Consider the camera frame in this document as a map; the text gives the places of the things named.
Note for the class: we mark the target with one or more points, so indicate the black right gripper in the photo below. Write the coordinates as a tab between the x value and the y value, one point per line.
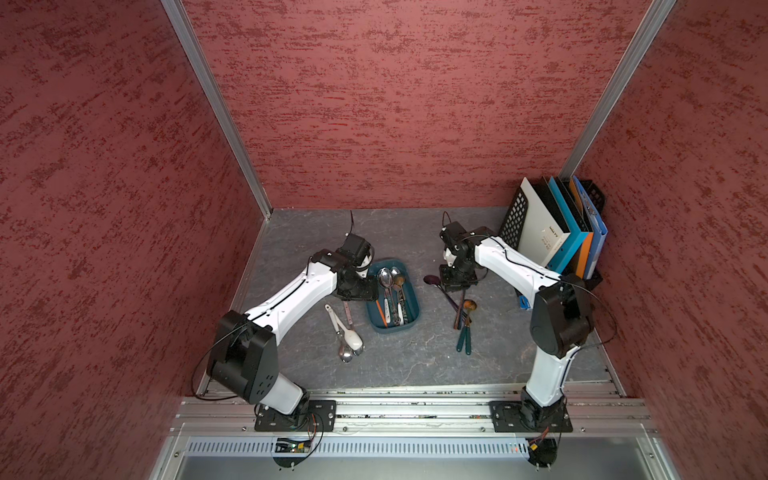
450	283

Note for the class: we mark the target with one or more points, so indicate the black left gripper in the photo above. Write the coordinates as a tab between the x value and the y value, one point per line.
369	293

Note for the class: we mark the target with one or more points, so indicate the white handle steel spoon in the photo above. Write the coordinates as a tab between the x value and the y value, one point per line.
385	279

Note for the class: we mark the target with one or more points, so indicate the orange plastic spoon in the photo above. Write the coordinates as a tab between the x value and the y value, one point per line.
382	314

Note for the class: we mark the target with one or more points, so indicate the patterned handle steel spoon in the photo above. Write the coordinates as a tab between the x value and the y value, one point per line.
407	317

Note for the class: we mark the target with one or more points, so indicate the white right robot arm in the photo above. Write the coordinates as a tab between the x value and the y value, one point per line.
560	322

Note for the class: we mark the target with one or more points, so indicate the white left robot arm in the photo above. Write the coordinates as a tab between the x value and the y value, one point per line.
244	357

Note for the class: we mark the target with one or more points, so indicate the purple iridescent spoon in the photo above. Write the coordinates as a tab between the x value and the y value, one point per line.
435	281

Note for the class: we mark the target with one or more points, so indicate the teal plastic storage box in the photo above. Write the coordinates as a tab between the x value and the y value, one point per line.
371	309

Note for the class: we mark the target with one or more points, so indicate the black mesh file rack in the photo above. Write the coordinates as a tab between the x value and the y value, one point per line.
511	226

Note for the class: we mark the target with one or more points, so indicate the white folder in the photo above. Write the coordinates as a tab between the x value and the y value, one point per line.
535	243

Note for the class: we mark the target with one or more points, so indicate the teal folder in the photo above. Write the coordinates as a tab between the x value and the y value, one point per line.
566	258

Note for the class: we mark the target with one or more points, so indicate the orange folder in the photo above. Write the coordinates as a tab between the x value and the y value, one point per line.
583	258

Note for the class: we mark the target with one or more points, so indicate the black folder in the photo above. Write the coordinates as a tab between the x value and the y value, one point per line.
561	222

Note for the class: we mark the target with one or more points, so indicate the blue folder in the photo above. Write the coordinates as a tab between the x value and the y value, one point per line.
598	227

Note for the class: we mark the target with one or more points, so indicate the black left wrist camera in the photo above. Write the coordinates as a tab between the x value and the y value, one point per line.
358	251

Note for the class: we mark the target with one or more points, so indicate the pink handled spoon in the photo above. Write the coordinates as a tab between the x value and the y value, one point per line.
350	318

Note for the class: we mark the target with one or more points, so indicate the white handled steel spoon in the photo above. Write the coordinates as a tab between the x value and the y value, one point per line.
345	352

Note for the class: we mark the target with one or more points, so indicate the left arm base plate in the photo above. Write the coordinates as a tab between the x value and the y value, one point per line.
309	416

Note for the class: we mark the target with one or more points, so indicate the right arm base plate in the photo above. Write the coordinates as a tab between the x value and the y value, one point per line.
510	417

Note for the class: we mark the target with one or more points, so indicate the aluminium rail frame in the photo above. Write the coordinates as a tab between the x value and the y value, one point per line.
451	422

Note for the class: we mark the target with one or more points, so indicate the aluminium corner post left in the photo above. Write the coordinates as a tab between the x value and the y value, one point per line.
184	31

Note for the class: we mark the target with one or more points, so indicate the aluminium corner post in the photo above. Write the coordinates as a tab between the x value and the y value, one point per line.
646	32
184	31

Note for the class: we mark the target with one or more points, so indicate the aluminium corner post right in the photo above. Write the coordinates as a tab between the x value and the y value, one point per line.
646	32

